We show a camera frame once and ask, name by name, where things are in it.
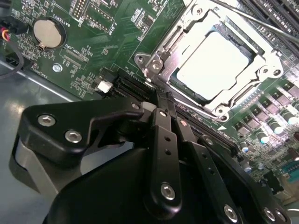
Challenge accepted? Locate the metal cpu socket cover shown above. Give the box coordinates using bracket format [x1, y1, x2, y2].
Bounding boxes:
[149, 6, 281, 113]

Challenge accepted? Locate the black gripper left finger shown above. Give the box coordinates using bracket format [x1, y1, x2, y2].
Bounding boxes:
[8, 88, 183, 219]

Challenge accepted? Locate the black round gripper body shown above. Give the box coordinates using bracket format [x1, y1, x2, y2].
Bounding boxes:
[43, 142, 221, 224]

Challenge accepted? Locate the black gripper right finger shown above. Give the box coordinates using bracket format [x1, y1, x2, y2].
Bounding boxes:
[164, 92, 294, 224]

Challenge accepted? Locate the silver square cpu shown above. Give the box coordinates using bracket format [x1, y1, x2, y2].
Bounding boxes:
[175, 31, 250, 99]

